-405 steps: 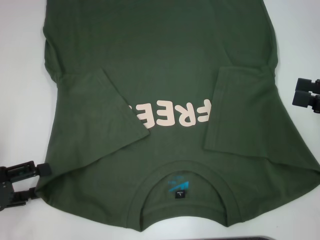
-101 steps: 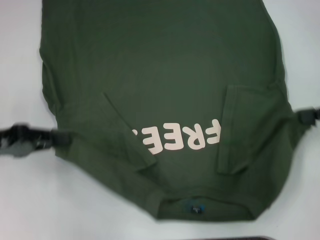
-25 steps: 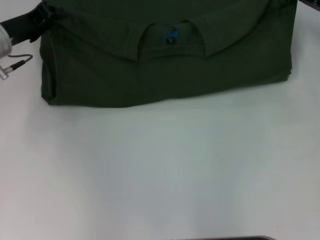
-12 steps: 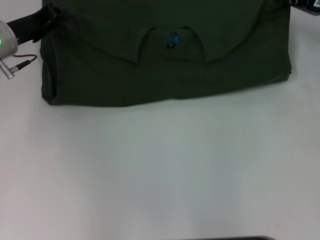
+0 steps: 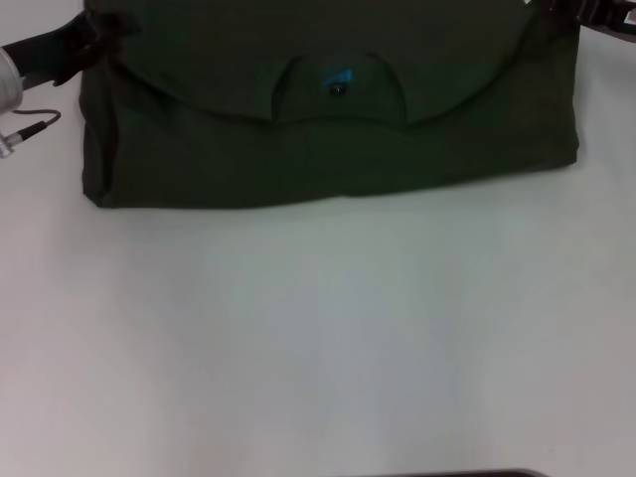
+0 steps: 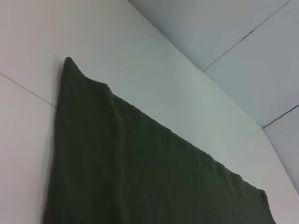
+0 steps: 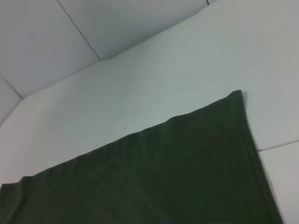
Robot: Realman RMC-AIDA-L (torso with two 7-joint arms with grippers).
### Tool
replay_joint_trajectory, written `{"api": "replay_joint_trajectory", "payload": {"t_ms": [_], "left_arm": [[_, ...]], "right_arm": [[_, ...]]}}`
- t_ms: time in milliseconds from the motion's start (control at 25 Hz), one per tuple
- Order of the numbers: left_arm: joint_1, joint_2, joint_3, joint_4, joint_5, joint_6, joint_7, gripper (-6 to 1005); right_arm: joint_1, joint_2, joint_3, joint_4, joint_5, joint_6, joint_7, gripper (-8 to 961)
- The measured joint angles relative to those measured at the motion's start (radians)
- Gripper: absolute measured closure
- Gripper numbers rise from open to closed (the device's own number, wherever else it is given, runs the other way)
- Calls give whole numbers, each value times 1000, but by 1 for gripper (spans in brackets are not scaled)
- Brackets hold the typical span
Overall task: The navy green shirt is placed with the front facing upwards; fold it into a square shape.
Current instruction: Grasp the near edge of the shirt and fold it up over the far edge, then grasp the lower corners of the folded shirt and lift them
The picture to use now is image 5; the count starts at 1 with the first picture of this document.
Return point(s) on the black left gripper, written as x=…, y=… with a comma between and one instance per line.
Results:
x=49, y=54

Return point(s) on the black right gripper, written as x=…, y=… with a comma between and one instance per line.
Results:
x=608, y=17

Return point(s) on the dark green FREE t-shirt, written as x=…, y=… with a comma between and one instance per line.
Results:
x=328, y=149

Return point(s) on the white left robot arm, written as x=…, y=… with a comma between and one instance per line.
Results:
x=9, y=82

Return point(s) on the dark flat device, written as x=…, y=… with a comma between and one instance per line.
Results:
x=492, y=473

